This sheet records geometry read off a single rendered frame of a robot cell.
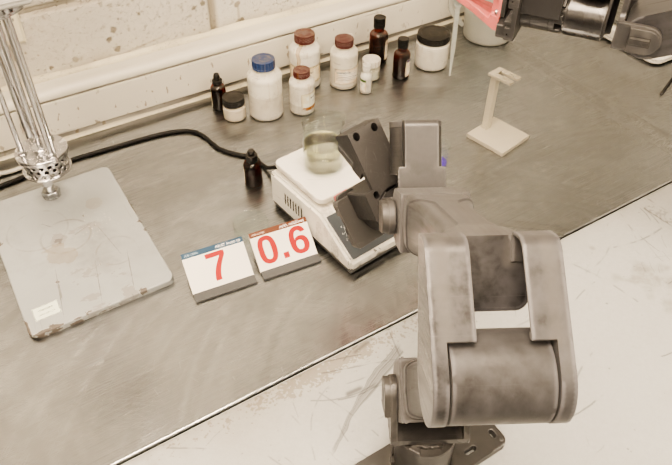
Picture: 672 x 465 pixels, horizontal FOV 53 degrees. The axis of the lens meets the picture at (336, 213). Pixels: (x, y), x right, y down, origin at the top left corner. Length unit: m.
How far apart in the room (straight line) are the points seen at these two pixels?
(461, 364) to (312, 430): 0.42
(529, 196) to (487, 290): 0.68
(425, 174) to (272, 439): 0.36
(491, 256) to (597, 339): 0.51
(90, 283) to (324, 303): 0.33
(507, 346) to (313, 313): 0.52
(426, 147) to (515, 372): 0.33
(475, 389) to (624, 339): 0.57
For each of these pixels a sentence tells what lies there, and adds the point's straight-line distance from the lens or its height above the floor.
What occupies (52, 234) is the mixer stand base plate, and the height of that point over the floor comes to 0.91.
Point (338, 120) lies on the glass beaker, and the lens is 1.00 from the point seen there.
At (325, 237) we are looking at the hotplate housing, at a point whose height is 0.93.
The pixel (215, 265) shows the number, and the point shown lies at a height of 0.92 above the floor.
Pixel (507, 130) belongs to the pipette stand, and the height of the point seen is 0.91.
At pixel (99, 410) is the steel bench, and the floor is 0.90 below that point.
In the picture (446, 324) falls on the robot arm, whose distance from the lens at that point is 0.44.
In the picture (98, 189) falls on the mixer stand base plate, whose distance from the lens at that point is 1.16.
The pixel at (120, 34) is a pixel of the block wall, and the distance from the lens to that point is 1.29.
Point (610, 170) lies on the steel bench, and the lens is 1.26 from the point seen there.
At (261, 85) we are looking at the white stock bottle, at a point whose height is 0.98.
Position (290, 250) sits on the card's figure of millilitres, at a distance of 1.00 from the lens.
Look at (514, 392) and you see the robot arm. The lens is 0.45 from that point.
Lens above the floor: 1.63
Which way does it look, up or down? 42 degrees down
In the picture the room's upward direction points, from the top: 1 degrees clockwise
